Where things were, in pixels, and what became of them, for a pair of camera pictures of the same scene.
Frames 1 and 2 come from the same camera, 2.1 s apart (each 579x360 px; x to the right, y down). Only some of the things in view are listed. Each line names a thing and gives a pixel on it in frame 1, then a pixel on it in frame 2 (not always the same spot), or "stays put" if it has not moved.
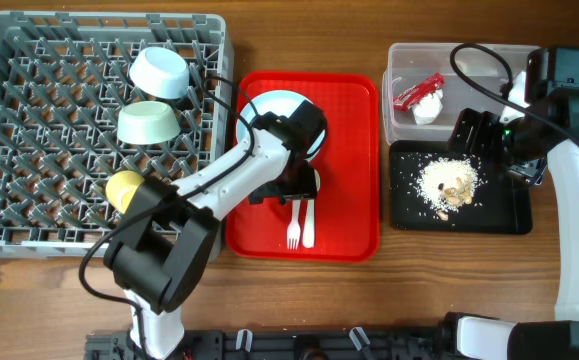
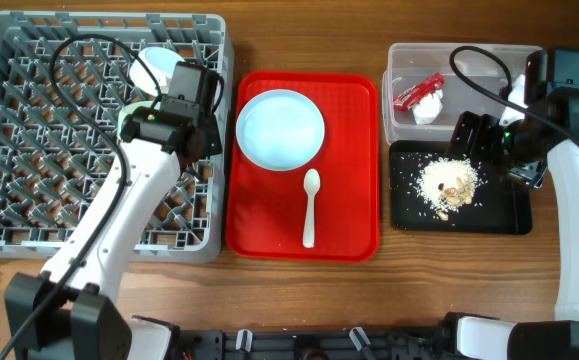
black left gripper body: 293,186 to 213,144
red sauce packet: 416,93 stays put
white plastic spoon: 309,230 stays put
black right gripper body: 503,143 stays put
